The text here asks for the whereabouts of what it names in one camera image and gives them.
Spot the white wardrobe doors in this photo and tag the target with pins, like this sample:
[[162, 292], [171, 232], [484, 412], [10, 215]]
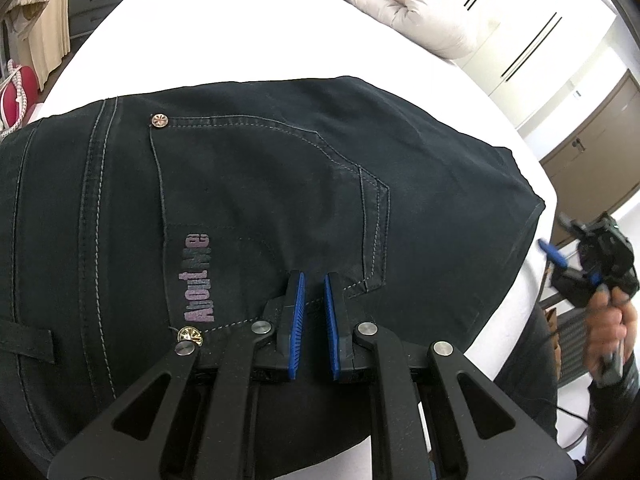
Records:
[[528, 49]]

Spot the beige curtain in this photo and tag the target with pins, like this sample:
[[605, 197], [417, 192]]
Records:
[[38, 35]]

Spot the person right hand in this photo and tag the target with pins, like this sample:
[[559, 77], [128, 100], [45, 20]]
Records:
[[611, 320]]

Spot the black denim pants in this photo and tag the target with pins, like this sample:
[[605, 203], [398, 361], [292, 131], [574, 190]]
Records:
[[132, 217]]

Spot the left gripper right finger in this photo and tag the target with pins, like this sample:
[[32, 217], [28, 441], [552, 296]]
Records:
[[341, 348]]

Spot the brown cabinet door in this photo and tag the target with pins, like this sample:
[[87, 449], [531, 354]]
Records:
[[596, 169]]

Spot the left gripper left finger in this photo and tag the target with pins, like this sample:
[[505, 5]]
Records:
[[291, 322]]

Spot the dark grey nightstand drawers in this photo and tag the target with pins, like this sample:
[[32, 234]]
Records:
[[84, 16]]

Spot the cream folded duvet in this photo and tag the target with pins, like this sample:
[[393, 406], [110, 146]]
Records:
[[442, 27]]

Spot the white bed sheet mattress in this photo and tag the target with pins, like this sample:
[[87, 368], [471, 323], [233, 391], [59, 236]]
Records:
[[147, 46]]

